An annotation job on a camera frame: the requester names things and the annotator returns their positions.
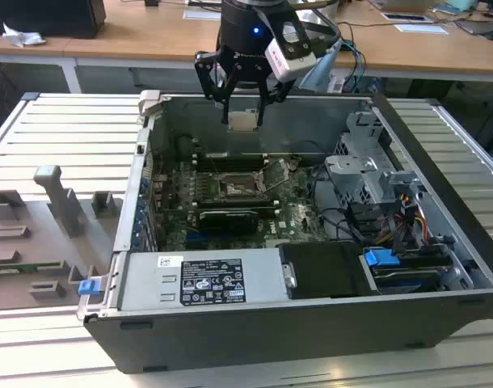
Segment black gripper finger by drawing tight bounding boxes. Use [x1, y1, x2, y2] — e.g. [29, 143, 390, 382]
[257, 78, 291, 127]
[194, 50, 238, 124]

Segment silver square CPU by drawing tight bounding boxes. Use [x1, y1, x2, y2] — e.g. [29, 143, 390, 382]
[228, 109, 259, 133]

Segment metal socket cover frame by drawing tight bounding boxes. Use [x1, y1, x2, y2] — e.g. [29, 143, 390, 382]
[261, 159, 293, 194]

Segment black RAM slot bank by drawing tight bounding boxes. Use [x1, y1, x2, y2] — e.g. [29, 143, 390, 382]
[197, 196, 280, 212]
[192, 152, 270, 171]

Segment CPU socket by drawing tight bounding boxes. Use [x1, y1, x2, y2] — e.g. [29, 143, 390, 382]
[214, 172, 268, 202]

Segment white framed sheet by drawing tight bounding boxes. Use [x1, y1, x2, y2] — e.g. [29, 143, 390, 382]
[183, 10, 223, 20]

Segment long wooden desk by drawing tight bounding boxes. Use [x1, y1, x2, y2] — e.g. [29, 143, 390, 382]
[0, 0, 493, 74]

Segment silver metal drive cage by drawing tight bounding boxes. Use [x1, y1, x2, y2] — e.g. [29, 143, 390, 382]
[323, 111, 428, 211]

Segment green motherboard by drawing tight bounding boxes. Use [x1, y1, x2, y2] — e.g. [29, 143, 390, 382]
[149, 155, 332, 250]

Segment black graphics card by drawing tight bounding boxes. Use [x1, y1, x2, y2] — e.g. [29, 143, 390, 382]
[197, 208, 259, 236]

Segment dark framed tablet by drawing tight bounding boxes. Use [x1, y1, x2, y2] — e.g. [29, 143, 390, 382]
[381, 11, 430, 23]

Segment white paper sheet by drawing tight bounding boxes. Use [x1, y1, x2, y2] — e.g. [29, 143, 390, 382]
[394, 23, 450, 36]

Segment large black box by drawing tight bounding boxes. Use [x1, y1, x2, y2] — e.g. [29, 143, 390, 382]
[0, 0, 107, 40]

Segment crumpled white paper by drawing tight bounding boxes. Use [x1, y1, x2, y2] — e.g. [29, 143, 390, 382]
[2, 22, 46, 48]

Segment hard disk in blue carrier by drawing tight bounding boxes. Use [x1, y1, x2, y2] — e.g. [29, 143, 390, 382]
[361, 248, 453, 294]

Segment grey power supply unit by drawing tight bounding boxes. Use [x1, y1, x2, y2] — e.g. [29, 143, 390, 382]
[119, 248, 290, 312]

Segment grey parts rack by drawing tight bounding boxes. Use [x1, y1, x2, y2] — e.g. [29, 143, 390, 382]
[0, 164, 124, 312]

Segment blue case latch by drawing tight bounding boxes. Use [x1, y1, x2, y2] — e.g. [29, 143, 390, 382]
[78, 278, 100, 296]

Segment black open PC case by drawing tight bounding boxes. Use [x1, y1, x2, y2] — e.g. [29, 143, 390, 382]
[82, 89, 493, 375]

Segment green RAM stick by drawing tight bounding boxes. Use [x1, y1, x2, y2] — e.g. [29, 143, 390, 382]
[0, 261, 64, 272]

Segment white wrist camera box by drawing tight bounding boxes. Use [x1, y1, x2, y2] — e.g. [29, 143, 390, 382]
[264, 19, 317, 82]

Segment grey case release handle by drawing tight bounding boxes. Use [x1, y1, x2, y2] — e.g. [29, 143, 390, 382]
[137, 89, 163, 119]

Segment blue hanging cables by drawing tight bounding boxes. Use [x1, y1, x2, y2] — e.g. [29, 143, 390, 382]
[339, 36, 369, 96]

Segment coloured power wire bundle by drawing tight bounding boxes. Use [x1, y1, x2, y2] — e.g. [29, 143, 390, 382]
[386, 192, 429, 247]

